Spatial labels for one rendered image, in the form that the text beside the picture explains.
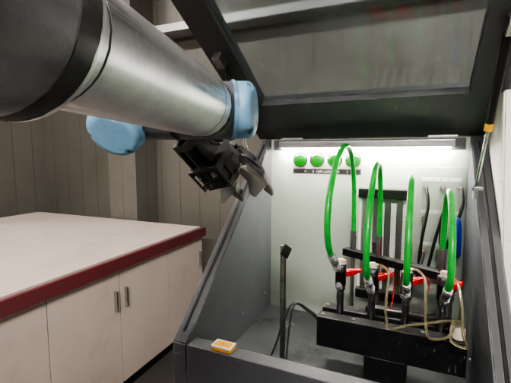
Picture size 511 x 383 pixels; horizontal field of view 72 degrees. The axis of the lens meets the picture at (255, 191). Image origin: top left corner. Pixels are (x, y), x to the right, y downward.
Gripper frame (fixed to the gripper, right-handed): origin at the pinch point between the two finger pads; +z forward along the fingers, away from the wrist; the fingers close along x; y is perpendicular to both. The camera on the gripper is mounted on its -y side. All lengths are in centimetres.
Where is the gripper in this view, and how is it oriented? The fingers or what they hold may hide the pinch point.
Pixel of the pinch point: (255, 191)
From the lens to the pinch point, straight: 73.4
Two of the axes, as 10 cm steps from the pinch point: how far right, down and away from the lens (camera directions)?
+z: 5.4, 6.5, 5.3
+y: -3.0, 7.4, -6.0
